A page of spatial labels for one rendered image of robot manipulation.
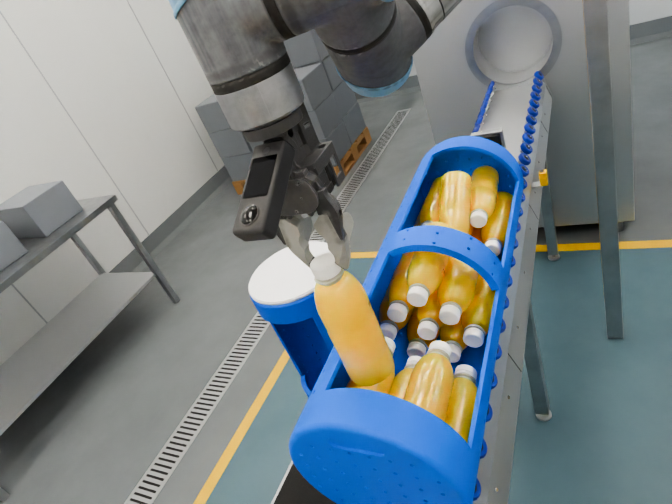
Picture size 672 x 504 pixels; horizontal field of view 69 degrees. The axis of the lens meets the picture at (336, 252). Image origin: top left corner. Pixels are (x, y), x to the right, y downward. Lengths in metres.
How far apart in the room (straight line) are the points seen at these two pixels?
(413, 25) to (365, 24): 0.09
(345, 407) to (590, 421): 1.53
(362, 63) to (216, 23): 0.17
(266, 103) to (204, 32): 0.09
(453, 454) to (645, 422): 1.49
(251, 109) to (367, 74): 0.15
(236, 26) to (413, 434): 0.53
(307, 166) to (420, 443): 0.39
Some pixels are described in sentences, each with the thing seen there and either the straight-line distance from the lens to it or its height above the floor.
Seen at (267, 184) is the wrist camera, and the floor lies 1.57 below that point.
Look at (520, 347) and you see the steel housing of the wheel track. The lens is 1.23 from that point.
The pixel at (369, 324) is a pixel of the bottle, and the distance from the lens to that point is 0.68.
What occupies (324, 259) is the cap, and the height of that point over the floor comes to 1.43.
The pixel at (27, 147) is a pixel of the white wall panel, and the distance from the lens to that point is 4.28.
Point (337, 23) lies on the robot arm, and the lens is 0.53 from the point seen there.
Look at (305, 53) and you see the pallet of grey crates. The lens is 4.46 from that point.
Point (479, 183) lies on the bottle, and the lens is 1.28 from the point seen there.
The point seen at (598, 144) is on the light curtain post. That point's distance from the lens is 1.85.
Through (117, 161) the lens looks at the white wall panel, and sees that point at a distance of 4.66.
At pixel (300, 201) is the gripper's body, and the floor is 1.53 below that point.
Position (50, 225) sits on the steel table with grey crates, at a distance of 3.41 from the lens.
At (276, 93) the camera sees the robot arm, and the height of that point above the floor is 1.65.
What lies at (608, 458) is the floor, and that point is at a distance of 2.07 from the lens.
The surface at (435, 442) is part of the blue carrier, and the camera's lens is 0.71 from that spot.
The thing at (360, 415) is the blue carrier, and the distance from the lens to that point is 0.70.
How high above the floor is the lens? 1.76
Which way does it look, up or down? 31 degrees down
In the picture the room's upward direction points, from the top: 23 degrees counter-clockwise
